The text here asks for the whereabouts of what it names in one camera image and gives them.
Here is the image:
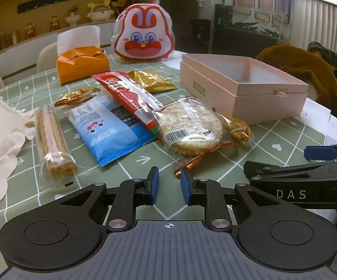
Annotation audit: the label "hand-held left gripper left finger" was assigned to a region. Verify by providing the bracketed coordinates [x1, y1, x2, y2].
[59, 167, 160, 233]

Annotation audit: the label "small orange gold snack packet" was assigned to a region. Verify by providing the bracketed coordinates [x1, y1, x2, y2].
[54, 87, 101, 107]

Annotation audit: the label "white paper sheets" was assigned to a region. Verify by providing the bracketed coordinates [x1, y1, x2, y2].
[301, 97, 337, 144]

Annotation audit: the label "pink cardboard box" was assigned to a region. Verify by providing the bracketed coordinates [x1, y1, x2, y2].
[180, 54, 309, 119]

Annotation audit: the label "dark glass tank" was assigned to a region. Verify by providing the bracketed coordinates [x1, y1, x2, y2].
[214, 4, 292, 53]

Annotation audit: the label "orange tissue box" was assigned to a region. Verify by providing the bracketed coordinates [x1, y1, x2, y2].
[56, 46, 111, 86]

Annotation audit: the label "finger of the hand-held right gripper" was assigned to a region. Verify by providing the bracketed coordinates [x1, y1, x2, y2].
[304, 141, 337, 164]
[243, 160, 337, 186]

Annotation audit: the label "brown plush figure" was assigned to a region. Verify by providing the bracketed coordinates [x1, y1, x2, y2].
[108, 0, 140, 16]

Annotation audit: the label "white orange rabbit face bag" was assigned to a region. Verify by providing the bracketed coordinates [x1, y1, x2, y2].
[111, 1, 175, 63]

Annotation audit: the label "blue and white snack packet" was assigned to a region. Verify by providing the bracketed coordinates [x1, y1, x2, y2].
[67, 94, 158, 167]

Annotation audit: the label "red snack packet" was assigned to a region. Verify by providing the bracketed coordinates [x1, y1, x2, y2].
[92, 71, 165, 139]

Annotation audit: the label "gold foil snack packet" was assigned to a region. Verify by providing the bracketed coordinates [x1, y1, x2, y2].
[127, 70, 178, 93]

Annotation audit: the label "black wall strip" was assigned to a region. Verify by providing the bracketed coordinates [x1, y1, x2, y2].
[17, 0, 71, 14]

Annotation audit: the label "clear cracker sleeve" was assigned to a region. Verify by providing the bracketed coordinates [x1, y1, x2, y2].
[33, 105, 84, 188]

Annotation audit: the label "orange foil snack packet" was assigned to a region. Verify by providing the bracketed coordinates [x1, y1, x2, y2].
[174, 141, 238, 179]

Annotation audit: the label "brown plush toy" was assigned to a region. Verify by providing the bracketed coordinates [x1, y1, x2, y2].
[256, 44, 337, 121]

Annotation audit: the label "dark green cap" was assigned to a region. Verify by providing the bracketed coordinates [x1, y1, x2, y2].
[307, 41, 337, 71]

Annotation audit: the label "clear round flatbread packet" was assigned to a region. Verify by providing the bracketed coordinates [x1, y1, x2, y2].
[152, 97, 226, 156]

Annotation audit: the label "black box appliance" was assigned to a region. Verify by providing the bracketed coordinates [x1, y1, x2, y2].
[190, 19, 211, 40]

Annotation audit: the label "cream eared figurine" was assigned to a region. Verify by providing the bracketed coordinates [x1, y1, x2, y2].
[87, 0, 114, 23]

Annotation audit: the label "white tissue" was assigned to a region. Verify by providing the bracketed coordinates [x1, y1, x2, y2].
[57, 25, 101, 56]

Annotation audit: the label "beige curtain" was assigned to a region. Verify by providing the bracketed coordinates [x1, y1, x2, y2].
[290, 0, 337, 86]

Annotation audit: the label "white vase with plant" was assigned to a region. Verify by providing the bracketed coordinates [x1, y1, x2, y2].
[65, 5, 80, 26]

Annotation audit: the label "yellow pastry packet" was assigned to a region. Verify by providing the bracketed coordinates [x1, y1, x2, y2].
[223, 118, 254, 145]

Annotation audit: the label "white sideboard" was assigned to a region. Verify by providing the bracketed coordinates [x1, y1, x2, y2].
[0, 19, 118, 86]

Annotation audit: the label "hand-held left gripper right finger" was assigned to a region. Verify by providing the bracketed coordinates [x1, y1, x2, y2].
[180, 168, 277, 233]

